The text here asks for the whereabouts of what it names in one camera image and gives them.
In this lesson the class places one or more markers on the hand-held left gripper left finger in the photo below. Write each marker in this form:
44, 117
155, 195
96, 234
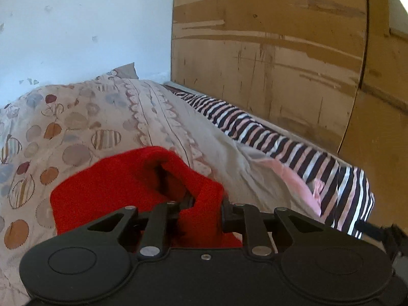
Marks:
157, 226

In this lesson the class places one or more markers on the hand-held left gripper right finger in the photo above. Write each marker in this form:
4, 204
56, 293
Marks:
251, 226

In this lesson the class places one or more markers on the red dress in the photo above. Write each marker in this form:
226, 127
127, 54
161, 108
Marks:
111, 185

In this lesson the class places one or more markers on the pink cloth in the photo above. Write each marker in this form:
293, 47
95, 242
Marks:
296, 181

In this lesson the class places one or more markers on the striped bed sheet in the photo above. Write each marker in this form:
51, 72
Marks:
287, 146

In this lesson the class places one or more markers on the printed duvet with circles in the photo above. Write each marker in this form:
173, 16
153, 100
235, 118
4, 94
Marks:
63, 127

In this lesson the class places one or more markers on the plain grey pillow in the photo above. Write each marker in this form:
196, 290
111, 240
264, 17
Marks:
127, 70

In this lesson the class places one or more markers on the brown wooden board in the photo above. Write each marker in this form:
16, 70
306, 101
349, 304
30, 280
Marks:
271, 54

